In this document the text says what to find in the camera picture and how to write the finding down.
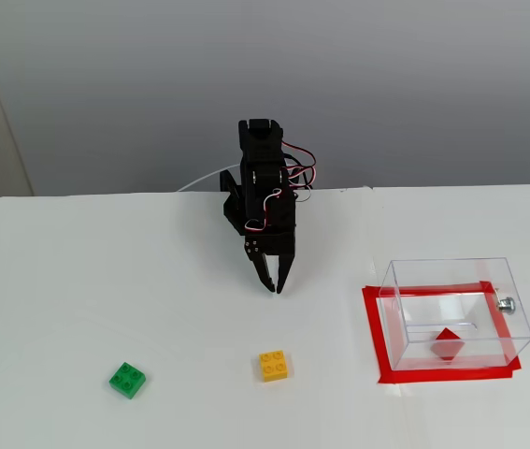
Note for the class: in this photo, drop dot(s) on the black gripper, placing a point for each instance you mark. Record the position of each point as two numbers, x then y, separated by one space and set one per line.
278 245

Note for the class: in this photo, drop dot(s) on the red lego brick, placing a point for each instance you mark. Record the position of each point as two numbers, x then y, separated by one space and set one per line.
447 346

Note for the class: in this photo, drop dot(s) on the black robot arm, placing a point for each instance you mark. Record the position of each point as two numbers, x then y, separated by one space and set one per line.
260 145

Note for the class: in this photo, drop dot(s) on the yellow lego brick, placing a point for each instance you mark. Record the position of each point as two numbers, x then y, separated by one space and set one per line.
275 366

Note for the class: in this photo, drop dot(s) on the green lego brick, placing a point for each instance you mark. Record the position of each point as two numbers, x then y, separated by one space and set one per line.
127 380

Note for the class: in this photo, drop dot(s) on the transparent plastic box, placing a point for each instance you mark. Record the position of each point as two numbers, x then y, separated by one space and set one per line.
512 299

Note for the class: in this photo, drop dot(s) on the black table clamp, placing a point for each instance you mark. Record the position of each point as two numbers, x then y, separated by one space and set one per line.
232 206

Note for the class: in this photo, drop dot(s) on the silver metal cam lock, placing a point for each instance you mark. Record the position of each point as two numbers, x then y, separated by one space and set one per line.
506 305

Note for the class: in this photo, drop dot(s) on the red tape frame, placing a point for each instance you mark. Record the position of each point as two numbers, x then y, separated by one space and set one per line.
451 375

